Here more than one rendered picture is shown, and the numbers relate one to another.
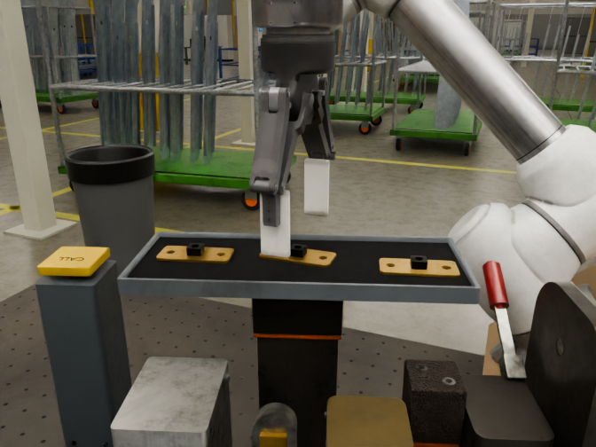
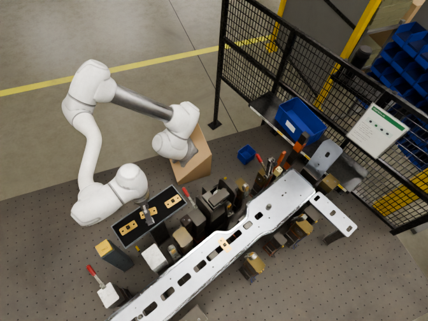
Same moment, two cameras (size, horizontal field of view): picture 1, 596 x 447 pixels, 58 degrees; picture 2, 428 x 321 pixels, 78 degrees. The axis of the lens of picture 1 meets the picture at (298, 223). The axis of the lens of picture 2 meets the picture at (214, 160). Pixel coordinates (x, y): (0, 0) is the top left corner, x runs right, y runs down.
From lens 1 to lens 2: 1.08 m
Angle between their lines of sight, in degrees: 52
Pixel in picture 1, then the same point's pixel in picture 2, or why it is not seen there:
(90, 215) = not seen: outside the picture
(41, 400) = (61, 253)
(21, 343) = (25, 243)
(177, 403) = (156, 258)
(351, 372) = not seen: hidden behind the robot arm
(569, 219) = (183, 135)
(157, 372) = (146, 255)
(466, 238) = (160, 150)
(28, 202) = not seen: outside the picture
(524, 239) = (174, 144)
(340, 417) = (177, 237)
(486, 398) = (194, 216)
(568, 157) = (178, 122)
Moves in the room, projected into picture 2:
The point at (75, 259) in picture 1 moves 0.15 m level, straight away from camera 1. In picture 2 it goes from (105, 248) to (78, 235)
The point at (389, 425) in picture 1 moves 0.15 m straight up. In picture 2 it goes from (185, 233) to (183, 225)
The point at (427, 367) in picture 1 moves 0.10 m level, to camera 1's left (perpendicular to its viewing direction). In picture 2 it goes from (184, 219) to (169, 231)
